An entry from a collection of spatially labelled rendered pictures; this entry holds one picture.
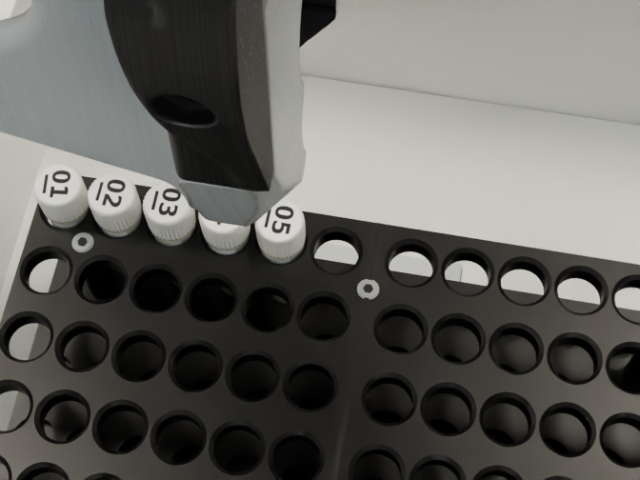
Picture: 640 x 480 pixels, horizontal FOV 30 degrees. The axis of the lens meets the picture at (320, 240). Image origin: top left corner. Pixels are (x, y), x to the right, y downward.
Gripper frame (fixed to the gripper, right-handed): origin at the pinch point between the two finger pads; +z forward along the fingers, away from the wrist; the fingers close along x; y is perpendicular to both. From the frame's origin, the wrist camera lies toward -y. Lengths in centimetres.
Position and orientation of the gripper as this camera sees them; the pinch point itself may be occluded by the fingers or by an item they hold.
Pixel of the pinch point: (296, 96)
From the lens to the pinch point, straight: 23.6
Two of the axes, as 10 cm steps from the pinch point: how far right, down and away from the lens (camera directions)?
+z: 0.1, 4.2, 9.1
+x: -1.8, 8.9, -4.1
